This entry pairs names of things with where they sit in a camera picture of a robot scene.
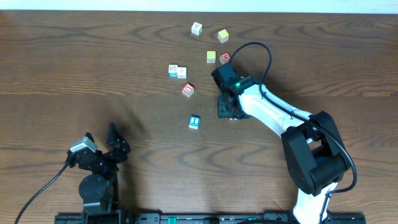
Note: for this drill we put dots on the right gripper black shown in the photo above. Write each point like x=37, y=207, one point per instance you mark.
x=222, y=111

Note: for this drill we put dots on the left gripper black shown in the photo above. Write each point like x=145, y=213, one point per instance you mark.
x=104, y=155

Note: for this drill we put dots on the blue J block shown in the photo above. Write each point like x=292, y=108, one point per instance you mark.
x=194, y=122

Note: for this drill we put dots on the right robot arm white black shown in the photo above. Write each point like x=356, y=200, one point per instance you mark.
x=310, y=208

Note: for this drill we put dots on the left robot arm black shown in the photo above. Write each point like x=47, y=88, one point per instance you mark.
x=99, y=190

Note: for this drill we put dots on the red U block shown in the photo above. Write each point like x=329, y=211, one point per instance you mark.
x=188, y=90

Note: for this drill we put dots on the red M block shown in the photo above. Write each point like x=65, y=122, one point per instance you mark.
x=225, y=58

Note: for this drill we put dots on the yellow-green block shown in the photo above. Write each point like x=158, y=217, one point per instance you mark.
x=210, y=56

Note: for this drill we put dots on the white block black text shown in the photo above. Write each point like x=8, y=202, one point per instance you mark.
x=182, y=72

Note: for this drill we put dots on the white block blue picture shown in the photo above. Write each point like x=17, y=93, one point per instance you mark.
x=173, y=70

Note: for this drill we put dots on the yellow block top right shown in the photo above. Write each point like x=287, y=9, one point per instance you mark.
x=223, y=36

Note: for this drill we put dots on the white block top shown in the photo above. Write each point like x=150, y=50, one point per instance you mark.
x=196, y=28

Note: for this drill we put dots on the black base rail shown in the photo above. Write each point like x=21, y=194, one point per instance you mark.
x=155, y=218

